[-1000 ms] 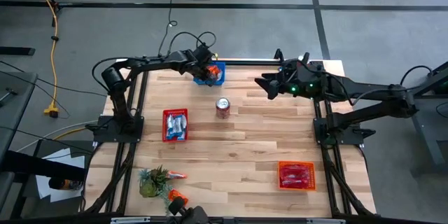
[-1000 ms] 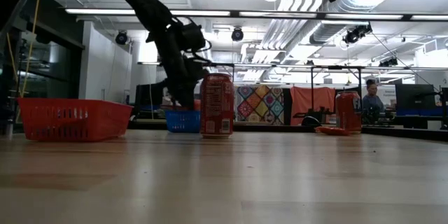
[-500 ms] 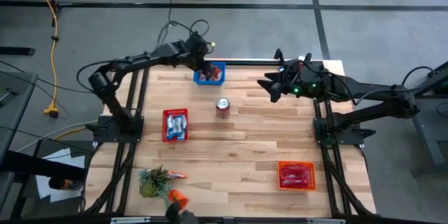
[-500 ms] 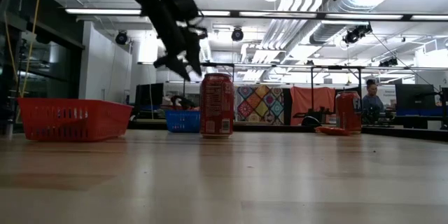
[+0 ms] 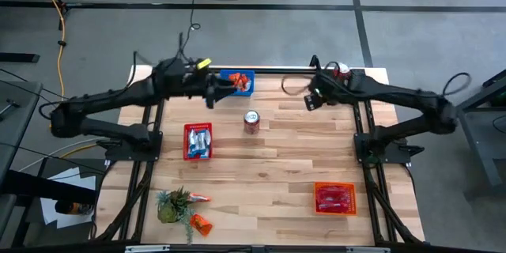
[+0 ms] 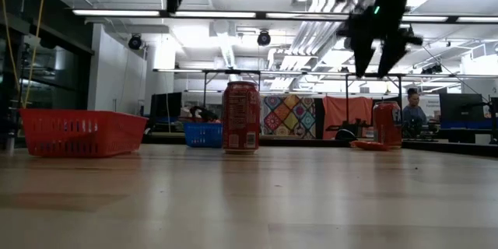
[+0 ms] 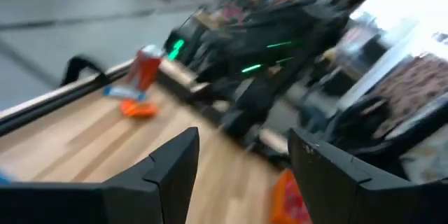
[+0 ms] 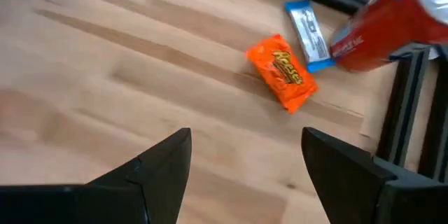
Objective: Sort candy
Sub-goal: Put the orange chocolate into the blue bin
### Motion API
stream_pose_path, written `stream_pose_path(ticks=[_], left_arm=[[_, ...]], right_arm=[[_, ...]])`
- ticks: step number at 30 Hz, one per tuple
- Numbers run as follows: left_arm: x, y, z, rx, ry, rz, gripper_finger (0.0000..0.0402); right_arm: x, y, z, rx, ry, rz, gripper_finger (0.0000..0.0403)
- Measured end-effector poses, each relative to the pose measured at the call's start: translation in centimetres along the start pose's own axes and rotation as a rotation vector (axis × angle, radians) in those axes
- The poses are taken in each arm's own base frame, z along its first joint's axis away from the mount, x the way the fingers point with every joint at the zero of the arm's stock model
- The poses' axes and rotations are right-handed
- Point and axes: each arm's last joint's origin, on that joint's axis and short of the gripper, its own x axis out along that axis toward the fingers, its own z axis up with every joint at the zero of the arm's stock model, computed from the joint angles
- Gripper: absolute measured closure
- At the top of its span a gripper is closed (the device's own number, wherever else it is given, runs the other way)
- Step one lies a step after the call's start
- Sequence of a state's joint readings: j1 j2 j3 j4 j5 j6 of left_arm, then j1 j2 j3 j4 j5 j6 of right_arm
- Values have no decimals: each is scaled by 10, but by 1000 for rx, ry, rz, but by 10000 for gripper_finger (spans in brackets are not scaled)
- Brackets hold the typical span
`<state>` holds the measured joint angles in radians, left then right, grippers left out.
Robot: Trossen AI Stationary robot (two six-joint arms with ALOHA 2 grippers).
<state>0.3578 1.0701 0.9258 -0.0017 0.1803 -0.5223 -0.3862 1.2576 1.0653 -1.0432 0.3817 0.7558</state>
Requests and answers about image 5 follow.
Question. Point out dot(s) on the yellow label tag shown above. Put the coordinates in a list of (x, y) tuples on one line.
[(204, 63)]

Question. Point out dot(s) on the blue plastic basket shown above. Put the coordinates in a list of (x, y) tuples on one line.
[(247, 93)]

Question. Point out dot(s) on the black beam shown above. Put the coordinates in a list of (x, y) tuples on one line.
[(39, 187)]

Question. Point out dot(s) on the silver metal plate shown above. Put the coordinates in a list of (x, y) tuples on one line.
[(367, 250), (146, 249)]

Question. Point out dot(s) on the artificial succulent plant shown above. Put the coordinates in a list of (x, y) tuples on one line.
[(170, 209)]

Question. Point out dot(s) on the red candy packet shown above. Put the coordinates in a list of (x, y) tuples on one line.
[(334, 190)]

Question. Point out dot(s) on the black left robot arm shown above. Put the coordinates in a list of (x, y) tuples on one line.
[(103, 100)]

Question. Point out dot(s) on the orange black object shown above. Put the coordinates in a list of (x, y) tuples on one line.
[(73, 207)]

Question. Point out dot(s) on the red soda can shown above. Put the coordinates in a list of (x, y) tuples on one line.
[(251, 124)]

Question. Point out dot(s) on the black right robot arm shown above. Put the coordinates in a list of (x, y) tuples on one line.
[(395, 95)]

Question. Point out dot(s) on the black flat bar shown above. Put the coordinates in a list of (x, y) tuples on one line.
[(20, 58)]

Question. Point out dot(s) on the pink candy bag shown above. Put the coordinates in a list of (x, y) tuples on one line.
[(334, 199)]

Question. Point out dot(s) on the white paper sheets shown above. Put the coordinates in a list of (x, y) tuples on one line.
[(85, 183)]

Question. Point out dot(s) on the red can with blue logo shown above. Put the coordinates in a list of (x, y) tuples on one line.
[(342, 72)]

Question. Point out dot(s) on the grey desk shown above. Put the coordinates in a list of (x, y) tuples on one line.
[(16, 126)]

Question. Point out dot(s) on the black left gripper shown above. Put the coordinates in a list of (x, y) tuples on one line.
[(197, 85)]

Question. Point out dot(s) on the orange plastic basket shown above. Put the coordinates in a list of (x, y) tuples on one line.
[(316, 197)]

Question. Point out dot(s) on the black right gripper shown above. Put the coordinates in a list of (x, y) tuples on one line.
[(326, 87)]

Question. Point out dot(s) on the red plastic basket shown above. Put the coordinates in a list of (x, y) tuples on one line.
[(185, 126)]

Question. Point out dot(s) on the grey metal stand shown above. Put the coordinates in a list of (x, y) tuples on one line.
[(478, 146)]

